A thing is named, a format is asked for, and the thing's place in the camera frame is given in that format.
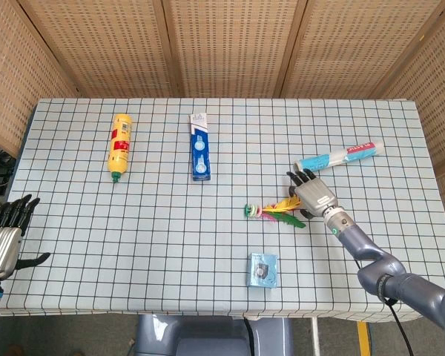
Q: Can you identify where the woven bamboo folding screen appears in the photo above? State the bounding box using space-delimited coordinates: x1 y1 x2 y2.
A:
0 0 445 260

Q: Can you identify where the white table leg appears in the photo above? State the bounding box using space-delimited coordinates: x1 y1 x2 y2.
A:
309 317 320 356

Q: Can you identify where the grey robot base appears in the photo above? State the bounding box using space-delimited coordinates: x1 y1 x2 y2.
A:
133 313 295 356

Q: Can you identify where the plastic wrap roll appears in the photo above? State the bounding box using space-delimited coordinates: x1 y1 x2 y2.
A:
294 139 386 174

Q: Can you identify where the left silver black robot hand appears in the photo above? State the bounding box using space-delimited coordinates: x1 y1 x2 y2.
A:
0 194 51 280

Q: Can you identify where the yellow bottle with green cap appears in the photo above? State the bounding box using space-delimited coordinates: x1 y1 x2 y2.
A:
108 113 133 184

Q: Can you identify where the small light blue box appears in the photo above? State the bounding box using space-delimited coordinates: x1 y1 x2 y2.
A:
245 252 279 289

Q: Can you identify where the white grid tablecloth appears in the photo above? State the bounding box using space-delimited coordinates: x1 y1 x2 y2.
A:
0 97 445 322

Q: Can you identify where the blue white rectangular box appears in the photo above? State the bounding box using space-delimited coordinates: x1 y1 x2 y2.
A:
188 113 212 182

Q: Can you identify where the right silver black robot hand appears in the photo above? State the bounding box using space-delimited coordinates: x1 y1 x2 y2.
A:
286 168 339 220

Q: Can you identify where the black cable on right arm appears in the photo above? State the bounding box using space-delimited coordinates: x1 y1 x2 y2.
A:
354 259 416 356

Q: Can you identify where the colourful feather shuttlecock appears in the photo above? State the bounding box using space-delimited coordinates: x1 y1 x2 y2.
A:
243 197 306 229

